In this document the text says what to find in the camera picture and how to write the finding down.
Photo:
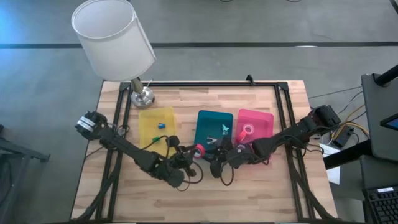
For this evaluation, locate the black aluminium table frame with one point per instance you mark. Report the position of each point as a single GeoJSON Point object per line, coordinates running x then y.
{"type": "Point", "coordinates": [202, 84]}

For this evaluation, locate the white paper sheet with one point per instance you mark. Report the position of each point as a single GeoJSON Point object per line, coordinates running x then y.
{"type": "Point", "coordinates": [334, 175]}

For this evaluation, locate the black floor stand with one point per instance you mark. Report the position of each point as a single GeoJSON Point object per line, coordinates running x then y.
{"type": "Point", "coordinates": [18, 152]}

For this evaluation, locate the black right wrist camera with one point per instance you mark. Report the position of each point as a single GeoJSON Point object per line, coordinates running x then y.
{"type": "Point", "coordinates": [215, 169]}

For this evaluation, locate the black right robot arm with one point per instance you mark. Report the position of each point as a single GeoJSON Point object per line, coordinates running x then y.
{"type": "Point", "coordinates": [289, 133]}

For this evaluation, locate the grey side cart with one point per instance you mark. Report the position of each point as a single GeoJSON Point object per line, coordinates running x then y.
{"type": "Point", "coordinates": [376, 124]}

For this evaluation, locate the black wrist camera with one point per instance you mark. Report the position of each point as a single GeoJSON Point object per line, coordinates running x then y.
{"type": "Point", "coordinates": [173, 141]}
{"type": "Point", "coordinates": [215, 169]}

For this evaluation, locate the blue plastic bin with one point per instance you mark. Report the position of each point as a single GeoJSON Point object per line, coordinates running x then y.
{"type": "Point", "coordinates": [208, 124]}

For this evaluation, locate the green mini stapler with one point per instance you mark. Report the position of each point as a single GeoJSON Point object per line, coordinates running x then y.
{"type": "Point", "coordinates": [156, 139]}

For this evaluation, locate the screen with blue display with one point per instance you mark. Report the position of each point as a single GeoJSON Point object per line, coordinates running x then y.
{"type": "Point", "coordinates": [392, 123]}

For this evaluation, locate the yellow plastic bin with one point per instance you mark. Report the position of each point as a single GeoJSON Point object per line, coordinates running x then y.
{"type": "Point", "coordinates": [149, 118]}

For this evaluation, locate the silver lamp base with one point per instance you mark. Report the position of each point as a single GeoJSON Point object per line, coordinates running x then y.
{"type": "Point", "coordinates": [143, 97]}

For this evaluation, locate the black keyboard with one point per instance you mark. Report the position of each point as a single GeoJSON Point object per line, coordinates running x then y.
{"type": "Point", "coordinates": [384, 207]}

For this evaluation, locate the blue mini stapler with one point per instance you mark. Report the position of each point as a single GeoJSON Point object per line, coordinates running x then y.
{"type": "Point", "coordinates": [161, 126]}

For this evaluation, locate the black pole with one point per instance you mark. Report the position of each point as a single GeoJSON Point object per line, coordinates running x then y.
{"type": "Point", "coordinates": [387, 76]}

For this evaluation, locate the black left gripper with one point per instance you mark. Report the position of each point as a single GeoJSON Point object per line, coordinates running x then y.
{"type": "Point", "coordinates": [180, 161]}

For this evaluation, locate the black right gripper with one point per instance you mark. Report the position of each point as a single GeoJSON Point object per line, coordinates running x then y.
{"type": "Point", "coordinates": [236, 155]}

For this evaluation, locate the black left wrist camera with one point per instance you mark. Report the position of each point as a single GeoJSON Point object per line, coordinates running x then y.
{"type": "Point", "coordinates": [173, 141]}

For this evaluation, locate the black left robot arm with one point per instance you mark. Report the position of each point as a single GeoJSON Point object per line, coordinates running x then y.
{"type": "Point", "coordinates": [130, 149]}

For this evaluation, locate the black camera clamp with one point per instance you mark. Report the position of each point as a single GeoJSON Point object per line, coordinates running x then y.
{"type": "Point", "coordinates": [249, 79]}

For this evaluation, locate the pink plastic bin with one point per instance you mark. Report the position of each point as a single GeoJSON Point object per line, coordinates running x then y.
{"type": "Point", "coordinates": [261, 121]}

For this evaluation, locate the black power box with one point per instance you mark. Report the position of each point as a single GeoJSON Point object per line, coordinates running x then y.
{"type": "Point", "coordinates": [343, 137]}

